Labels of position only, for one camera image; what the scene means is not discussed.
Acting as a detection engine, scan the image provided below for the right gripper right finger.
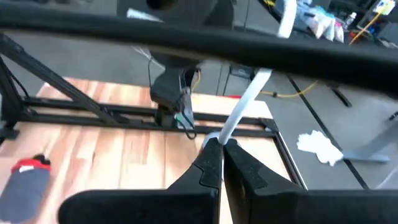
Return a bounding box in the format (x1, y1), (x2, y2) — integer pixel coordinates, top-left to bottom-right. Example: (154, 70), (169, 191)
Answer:
(223, 138), (308, 224)

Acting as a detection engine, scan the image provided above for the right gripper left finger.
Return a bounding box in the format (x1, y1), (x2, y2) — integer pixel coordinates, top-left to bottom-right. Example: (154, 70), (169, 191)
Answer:
(169, 138), (224, 224)

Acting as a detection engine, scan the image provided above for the white cord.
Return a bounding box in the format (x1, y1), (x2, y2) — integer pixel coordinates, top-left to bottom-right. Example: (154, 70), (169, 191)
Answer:
(217, 0), (299, 146)

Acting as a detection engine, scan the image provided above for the white crumpled cloth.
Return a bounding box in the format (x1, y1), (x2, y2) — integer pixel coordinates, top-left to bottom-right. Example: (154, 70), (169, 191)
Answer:
(296, 129), (345, 167)

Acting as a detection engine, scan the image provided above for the grey floor power box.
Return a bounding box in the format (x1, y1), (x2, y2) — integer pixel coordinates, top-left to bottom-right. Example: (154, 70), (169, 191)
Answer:
(229, 63), (255, 80)

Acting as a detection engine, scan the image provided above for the grey desk leg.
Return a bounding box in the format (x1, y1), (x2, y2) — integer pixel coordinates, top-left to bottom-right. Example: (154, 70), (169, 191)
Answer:
(341, 119), (398, 164)

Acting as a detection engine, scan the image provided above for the pile of plastic bags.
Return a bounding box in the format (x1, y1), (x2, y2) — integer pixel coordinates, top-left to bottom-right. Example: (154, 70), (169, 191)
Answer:
(295, 0), (346, 43)

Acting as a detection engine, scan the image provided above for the clear plastic bottle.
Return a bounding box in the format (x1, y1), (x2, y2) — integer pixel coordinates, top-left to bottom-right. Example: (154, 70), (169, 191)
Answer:
(343, 11), (358, 30)

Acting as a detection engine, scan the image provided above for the yellow extension cable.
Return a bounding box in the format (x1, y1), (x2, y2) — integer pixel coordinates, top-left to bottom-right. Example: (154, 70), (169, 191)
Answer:
(259, 12), (385, 99)

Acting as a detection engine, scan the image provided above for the thick black sleeved cable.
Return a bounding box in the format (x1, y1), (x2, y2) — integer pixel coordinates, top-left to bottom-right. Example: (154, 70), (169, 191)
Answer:
(0, 2), (398, 99)

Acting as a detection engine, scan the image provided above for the black aluminium rig frame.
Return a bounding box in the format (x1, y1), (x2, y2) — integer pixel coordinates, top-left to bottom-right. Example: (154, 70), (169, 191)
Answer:
(0, 32), (308, 190)

